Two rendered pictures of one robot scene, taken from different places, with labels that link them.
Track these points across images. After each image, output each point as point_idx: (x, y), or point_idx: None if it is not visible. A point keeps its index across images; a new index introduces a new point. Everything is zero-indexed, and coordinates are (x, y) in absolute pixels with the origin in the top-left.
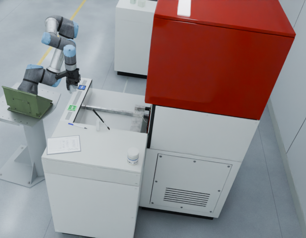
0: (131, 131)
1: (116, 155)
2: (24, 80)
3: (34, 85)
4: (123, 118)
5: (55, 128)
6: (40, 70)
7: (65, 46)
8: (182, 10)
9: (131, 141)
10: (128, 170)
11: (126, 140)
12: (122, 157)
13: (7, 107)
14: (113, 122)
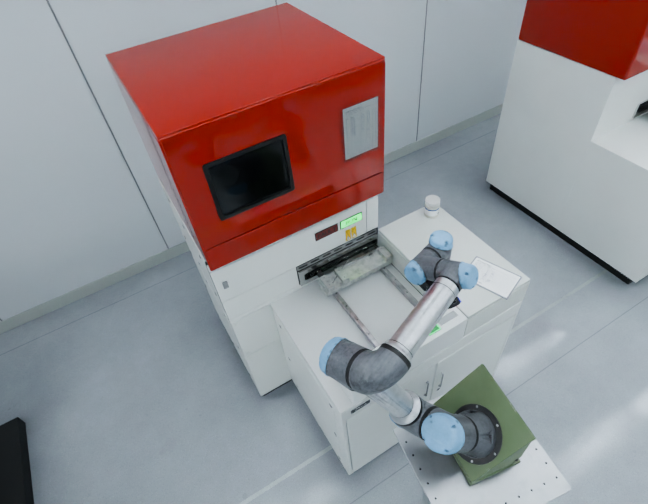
0: (392, 241)
1: (440, 228)
2: (477, 431)
3: (460, 414)
4: (353, 302)
5: (483, 306)
6: (438, 412)
7: (446, 240)
8: (338, 51)
9: (407, 232)
10: (444, 210)
11: (411, 235)
12: (437, 223)
13: (517, 468)
14: (373, 306)
